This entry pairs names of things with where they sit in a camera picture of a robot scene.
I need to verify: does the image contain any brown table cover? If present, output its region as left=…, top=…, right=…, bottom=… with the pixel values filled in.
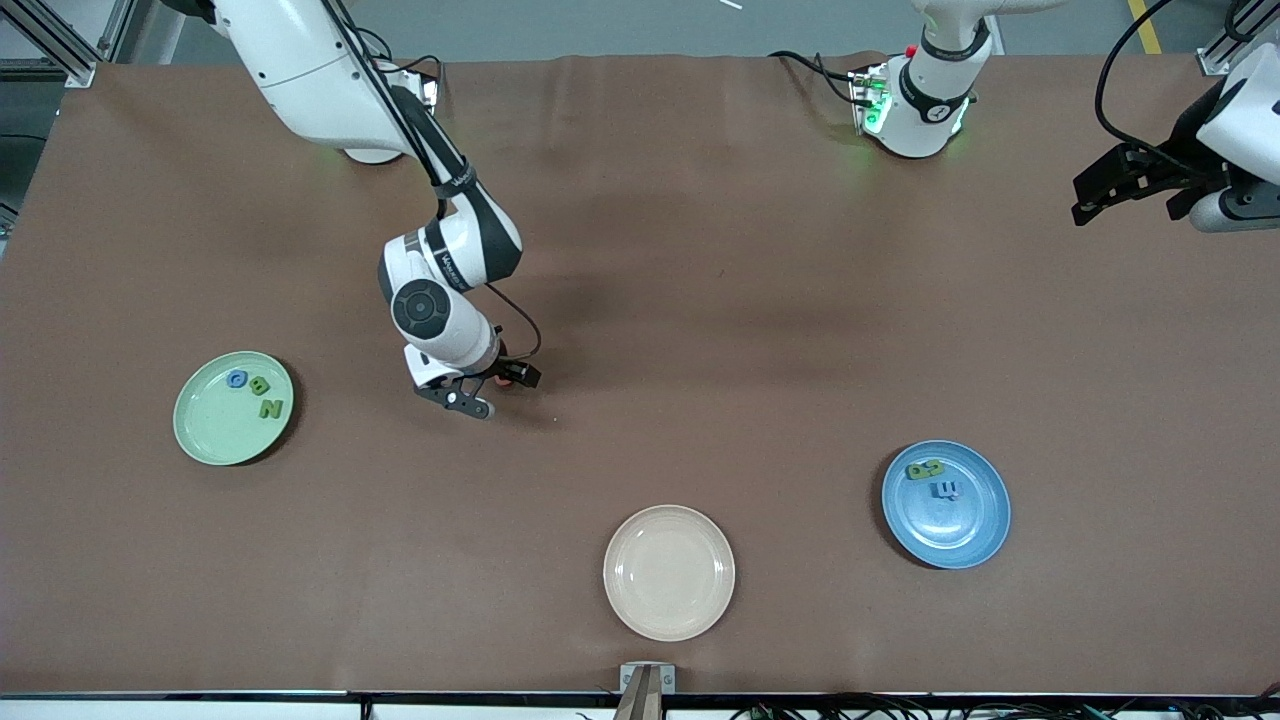
left=0, top=50, right=1280, bottom=697

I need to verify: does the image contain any beige round plate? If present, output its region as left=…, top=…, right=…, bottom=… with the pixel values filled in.
left=603, top=504, right=737, bottom=643

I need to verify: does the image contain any green round plate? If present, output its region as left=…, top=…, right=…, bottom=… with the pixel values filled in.
left=173, top=351, right=296, bottom=468

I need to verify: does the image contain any blue round plate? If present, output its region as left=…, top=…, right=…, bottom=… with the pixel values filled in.
left=881, top=440, right=1012, bottom=571

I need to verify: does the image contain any black right arm base cable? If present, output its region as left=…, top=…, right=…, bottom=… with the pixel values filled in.
left=355, top=28, right=446, bottom=81

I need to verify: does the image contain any black arm base cable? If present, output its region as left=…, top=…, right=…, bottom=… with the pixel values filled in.
left=355, top=28, right=446, bottom=81
left=768, top=50, right=863, bottom=106

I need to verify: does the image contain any grey metal bracket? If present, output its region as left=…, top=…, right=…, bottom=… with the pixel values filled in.
left=619, top=662, right=677, bottom=695

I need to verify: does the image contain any black left arm base cable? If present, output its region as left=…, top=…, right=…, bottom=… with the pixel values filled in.
left=768, top=50, right=863, bottom=106

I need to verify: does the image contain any brown camera pole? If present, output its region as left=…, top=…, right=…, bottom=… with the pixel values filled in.
left=612, top=666, right=664, bottom=720

